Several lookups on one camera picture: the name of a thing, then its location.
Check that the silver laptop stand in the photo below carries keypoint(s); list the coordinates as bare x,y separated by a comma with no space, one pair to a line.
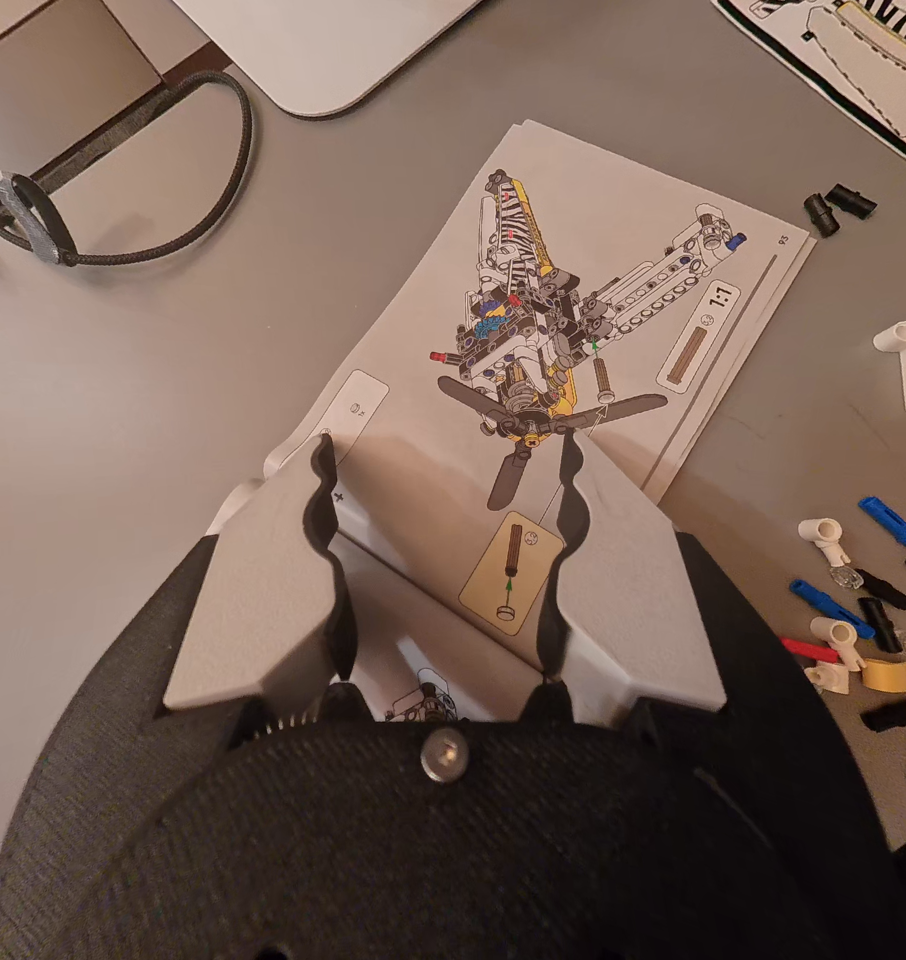
333,52

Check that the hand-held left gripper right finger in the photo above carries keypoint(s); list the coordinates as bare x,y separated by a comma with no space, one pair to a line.
640,600

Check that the long blue lego pin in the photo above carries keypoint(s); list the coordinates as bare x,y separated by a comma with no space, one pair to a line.
892,523

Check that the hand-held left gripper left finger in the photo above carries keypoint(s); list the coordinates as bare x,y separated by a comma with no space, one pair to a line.
257,600

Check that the black lego pin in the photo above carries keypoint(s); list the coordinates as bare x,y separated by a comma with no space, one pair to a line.
850,199
822,214

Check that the lego instruction booklet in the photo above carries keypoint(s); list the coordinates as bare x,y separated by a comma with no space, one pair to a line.
618,202

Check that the pile of loose lego pieces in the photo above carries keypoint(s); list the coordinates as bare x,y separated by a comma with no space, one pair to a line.
886,676

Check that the zebra striped sticker sheet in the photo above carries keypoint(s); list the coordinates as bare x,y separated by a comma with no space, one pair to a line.
835,67

